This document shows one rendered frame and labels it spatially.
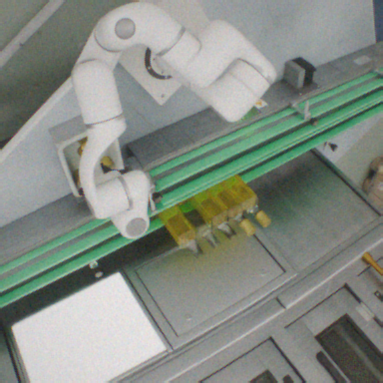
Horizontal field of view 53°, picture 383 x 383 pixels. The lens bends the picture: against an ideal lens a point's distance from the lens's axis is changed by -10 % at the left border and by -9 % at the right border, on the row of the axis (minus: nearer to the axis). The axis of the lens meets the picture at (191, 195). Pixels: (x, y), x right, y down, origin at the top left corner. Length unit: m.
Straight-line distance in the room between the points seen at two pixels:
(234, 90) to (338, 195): 0.85
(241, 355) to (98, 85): 0.88
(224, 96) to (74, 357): 0.86
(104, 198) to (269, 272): 0.67
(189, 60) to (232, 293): 0.75
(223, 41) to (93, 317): 0.89
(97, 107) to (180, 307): 0.71
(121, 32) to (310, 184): 1.07
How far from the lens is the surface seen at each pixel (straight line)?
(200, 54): 0.88
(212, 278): 1.34
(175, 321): 1.28
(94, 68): 0.83
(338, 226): 1.56
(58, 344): 1.33
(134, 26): 0.82
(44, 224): 1.33
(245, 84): 0.92
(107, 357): 1.27
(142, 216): 0.94
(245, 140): 1.35
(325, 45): 1.71
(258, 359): 1.29
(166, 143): 1.32
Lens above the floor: 1.70
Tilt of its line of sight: 34 degrees down
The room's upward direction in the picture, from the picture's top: 141 degrees clockwise
